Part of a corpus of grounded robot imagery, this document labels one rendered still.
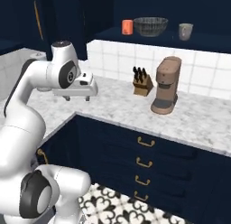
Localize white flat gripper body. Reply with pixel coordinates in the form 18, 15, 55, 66
51, 79, 99, 98

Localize navy base cabinet door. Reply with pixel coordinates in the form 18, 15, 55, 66
36, 115, 81, 174

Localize wooden knife block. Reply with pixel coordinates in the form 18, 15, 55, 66
132, 66, 154, 98

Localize orange cup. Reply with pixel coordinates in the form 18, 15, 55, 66
121, 19, 134, 36

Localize brown coffee machine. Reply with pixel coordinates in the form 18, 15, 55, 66
150, 55, 183, 116

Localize grey glass bowl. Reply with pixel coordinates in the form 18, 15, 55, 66
133, 16, 169, 38

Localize navy drawer front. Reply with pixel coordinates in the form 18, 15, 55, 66
104, 165, 189, 198
106, 183, 185, 215
100, 122, 200, 160
102, 145, 195, 181

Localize grey mug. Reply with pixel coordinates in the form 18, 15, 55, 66
178, 23, 194, 42

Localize gold base cabinet door handle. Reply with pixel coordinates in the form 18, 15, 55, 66
36, 148, 50, 165

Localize navy wall cabinet door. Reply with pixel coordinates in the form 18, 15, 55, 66
40, 0, 88, 62
0, 0, 46, 51

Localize gold drawer handle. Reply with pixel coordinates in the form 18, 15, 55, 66
133, 190, 150, 202
134, 174, 152, 187
136, 135, 157, 148
134, 156, 153, 169

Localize gold wall cabinet door handle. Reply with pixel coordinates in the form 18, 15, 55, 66
32, 0, 45, 42

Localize navy open wall cabinet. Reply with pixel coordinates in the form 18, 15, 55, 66
86, 0, 231, 55

